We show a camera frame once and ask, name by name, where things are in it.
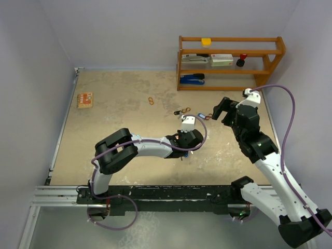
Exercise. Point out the aluminium rail frame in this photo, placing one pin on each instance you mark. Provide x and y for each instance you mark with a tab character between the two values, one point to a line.
46	195

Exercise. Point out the blue black stapler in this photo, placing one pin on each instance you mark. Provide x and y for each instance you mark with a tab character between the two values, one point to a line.
192	79

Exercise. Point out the orange small notebook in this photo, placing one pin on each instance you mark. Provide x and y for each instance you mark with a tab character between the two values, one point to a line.
85	100

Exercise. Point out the orange carabiner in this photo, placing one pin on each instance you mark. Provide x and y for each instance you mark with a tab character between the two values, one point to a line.
185	110
150	99

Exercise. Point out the wooden shelf rack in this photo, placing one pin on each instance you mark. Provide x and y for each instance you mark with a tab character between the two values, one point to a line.
263	57

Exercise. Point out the black tag key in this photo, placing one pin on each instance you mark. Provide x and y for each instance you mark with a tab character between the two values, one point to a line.
179	113

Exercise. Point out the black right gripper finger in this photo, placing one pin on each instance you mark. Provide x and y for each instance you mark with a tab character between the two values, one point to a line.
224	105
217	110

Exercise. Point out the black base frame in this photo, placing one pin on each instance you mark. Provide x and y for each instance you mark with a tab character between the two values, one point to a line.
170	198

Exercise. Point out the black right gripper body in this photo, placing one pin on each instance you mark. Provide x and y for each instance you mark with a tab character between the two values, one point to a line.
230	120

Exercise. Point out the white red box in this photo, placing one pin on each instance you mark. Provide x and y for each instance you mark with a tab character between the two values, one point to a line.
221	60

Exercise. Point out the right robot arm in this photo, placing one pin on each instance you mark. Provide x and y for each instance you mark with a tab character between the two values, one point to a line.
297	217

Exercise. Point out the red black stamp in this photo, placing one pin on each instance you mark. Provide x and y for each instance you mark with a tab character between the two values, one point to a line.
241	60

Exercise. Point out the yellow block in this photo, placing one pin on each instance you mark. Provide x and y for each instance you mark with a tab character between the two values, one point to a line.
206	42

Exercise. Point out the white grey stapler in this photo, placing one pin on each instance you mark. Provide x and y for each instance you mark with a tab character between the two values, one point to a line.
194	58

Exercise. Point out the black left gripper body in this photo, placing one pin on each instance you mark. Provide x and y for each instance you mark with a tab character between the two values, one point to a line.
181	134

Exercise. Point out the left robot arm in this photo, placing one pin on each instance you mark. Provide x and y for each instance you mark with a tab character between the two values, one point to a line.
114	152

